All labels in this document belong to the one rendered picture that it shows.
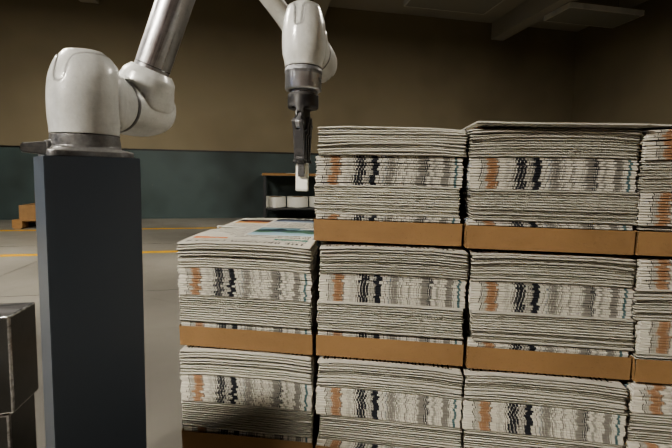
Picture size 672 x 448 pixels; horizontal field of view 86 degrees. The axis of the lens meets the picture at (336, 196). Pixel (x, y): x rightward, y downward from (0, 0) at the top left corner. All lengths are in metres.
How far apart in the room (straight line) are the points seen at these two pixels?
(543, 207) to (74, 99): 1.05
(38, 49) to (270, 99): 4.04
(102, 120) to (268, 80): 6.53
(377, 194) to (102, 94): 0.73
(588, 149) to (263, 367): 0.74
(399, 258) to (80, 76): 0.86
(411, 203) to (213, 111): 6.89
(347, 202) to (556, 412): 0.55
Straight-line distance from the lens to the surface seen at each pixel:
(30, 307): 0.62
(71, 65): 1.12
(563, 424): 0.89
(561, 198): 0.77
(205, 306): 0.83
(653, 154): 0.84
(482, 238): 0.72
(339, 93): 7.62
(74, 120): 1.09
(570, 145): 0.77
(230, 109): 7.45
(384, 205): 0.71
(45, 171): 1.05
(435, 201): 0.72
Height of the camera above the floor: 0.98
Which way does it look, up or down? 4 degrees down
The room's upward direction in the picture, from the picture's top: 1 degrees clockwise
